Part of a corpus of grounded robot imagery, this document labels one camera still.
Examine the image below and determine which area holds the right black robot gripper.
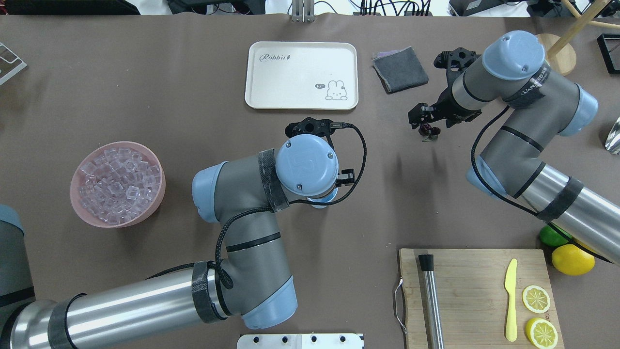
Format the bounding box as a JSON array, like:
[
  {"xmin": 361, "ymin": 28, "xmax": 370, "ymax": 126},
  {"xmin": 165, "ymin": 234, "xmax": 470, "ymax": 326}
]
[{"xmin": 408, "ymin": 47, "xmax": 483, "ymax": 129}]

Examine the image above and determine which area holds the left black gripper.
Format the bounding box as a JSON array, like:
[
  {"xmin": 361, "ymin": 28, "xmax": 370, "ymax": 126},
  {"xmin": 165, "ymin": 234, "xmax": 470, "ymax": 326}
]
[{"xmin": 285, "ymin": 117, "xmax": 355, "ymax": 187}]

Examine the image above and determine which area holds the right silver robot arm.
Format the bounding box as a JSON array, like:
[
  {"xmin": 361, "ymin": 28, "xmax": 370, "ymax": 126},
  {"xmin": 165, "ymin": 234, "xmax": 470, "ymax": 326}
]
[{"xmin": 408, "ymin": 30, "xmax": 620, "ymax": 264}]

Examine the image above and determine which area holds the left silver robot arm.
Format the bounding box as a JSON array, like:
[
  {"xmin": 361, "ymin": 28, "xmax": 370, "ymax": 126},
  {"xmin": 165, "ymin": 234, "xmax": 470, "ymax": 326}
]
[{"xmin": 1, "ymin": 117, "xmax": 362, "ymax": 349}]

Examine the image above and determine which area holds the blue plastic cup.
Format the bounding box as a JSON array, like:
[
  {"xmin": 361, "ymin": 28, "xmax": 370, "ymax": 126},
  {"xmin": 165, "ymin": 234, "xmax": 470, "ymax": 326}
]
[{"xmin": 306, "ymin": 188, "xmax": 338, "ymax": 203}]

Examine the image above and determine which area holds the dark cherries pair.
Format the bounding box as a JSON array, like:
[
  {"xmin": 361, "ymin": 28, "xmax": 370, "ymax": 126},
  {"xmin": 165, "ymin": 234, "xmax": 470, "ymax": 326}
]
[{"xmin": 418, "ymin": 123, "xmax": 441, "ymax": 142}]

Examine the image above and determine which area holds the wooden cup tree stand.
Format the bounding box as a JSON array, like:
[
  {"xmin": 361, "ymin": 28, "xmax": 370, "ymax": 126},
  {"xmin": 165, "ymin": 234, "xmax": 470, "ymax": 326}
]
[{"xmin": 536, "ymin": 0, "xmax": 619, "ymax": 77}]

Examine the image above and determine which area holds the metal ice scoop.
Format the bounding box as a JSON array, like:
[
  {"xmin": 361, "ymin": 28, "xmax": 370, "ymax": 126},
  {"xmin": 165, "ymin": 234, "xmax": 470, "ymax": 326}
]
[{"xmin": 604, "ymin": 117, "xmax": 620, "ymax": 155}]

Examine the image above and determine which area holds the pile of ice cubes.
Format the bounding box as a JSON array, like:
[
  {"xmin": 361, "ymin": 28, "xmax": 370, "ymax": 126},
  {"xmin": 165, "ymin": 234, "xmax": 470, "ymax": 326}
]
[{"xmin": 77, "ymin": 146, "xmax": 161, "ymax": 225}]

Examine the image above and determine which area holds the cream rabbit tray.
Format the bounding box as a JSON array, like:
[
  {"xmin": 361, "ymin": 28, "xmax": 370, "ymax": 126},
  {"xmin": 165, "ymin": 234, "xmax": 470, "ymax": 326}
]
[{"xmin": 244, "ymin": 41, "xmax": 359, "ymax": 111}]

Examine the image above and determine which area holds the grey folded cloth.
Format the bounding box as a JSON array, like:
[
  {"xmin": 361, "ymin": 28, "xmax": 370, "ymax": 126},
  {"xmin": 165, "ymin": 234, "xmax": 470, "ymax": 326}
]
[{"xmin": 372, "ymin": 46, "xmax": 428, "ymax": 94}]

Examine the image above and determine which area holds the steel muddler black tip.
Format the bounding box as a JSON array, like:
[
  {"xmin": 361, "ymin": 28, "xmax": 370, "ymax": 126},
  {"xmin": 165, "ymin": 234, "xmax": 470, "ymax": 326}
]
[{"xmin": 418, "ymin": 254, "xmax": 445, "ymax": 349}]

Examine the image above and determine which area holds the green lime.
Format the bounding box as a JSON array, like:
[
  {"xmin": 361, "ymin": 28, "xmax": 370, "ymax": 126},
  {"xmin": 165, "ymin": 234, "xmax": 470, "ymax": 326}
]
[{"xmin": 539, "ymin": 225, "xmax": 572, "ymax": 248}]

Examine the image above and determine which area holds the yellow plastic knife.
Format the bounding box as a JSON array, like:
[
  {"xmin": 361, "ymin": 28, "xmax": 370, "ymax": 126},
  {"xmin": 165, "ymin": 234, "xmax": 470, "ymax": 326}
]
[{"xmin": 504, "ymin": 258, "xmax": 518, "ymax": 342}]

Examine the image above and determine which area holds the wooden cutting board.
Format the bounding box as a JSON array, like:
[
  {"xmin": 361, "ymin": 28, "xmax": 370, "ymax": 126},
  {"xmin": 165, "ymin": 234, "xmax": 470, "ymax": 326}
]
[{"xmin": 398, "ymin": 248, "xmax": 553, "ymax": 349}]

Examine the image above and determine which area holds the yellow lemon near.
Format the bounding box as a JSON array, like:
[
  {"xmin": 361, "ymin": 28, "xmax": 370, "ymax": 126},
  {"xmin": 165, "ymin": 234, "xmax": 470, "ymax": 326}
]
[{"xmin": 551, "ymin": 244, "xmax": 595, "ymax": 276}]

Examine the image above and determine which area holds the pink bowl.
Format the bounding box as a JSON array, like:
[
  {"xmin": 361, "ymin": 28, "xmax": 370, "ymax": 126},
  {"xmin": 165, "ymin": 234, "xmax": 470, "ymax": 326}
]
[{"xmin": 70, "ymin": 142, "xmax": 166, "ymax": 229}]

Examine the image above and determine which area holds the lemon slice lower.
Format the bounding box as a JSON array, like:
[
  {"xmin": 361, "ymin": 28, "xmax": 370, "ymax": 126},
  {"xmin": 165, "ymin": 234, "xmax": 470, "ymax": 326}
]
[{"xmin": 525, "ymin": 317, "xmax": 559, "ymax": 349}]

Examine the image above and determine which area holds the aluminium frame post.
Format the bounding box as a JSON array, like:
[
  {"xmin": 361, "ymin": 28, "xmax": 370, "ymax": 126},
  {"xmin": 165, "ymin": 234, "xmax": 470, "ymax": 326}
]
[{"xmin": 291, "ymin": 0, "xmax": 316, "ymax": 23}]

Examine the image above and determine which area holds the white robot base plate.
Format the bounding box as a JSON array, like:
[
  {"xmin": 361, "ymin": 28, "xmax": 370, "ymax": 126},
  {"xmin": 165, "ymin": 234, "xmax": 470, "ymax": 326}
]
[{"xmin": 236, "ymin": 333, "xmax": 365, "ymax": 349}]

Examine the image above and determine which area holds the white wire cup rack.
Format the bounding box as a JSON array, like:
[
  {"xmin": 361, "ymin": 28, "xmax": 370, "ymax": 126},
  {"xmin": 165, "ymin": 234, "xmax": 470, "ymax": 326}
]
[{"xmin": 0, "ymin": 43, "xmax": 28, "ymax": 85}]

